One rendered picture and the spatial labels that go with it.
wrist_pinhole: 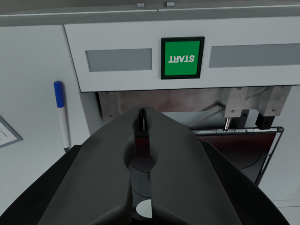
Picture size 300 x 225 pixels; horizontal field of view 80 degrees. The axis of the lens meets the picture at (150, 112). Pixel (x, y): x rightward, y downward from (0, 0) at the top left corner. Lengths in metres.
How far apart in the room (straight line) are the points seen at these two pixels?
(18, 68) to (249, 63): 0.32
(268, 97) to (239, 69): 0.14
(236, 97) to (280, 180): 0.46
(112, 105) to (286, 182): 0.65
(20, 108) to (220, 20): 0.31
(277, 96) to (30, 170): 0.50
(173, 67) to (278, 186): 0.65
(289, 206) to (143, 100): 0.69
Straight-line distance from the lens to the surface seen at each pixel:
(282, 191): 0.85
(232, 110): 0.39
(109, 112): 0.36
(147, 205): 0.61
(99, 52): 0.27
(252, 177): 0.57
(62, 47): 0.27
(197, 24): 0.26
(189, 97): 0.38
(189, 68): 0.27
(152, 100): 0.37
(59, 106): 0.30
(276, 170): 0.74
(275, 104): 0.43
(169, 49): 0.25
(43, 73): 0.30
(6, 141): 0.40
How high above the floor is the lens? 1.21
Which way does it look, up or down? 58 degrees down
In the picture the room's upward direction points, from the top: 178 degrees clockwise
